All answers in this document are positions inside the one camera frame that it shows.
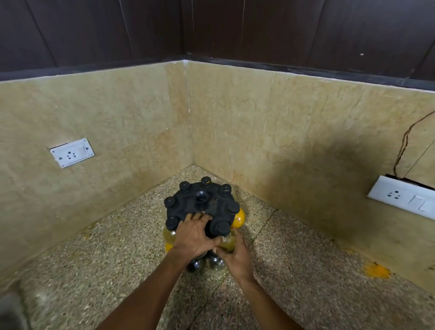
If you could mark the person's left hand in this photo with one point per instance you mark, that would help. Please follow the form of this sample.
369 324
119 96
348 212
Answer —
190 238

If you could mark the person's right hand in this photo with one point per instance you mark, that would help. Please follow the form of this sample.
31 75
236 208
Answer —
239 261

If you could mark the person's left thumb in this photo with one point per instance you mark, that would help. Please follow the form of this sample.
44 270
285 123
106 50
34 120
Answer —
213 242

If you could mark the person's right thumb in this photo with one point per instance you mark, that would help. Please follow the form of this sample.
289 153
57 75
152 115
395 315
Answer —
221 251

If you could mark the clear yellowish spice jar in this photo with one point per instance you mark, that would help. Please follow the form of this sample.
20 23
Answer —
227 242

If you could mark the black revolving spice rack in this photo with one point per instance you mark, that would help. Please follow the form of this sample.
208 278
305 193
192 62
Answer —
200 200

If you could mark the person's right forearm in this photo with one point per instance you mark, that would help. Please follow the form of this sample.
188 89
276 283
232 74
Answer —
261 307

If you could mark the person's left forearm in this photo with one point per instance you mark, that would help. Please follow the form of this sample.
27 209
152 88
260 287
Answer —
153 292

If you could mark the small white wall socket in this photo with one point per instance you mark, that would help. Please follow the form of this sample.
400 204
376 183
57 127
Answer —
72 153

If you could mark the wide white switch plate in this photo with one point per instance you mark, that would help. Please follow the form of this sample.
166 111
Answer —
401 197

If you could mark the dark wooden wall cabinets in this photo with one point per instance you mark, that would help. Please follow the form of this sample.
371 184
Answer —
217 30

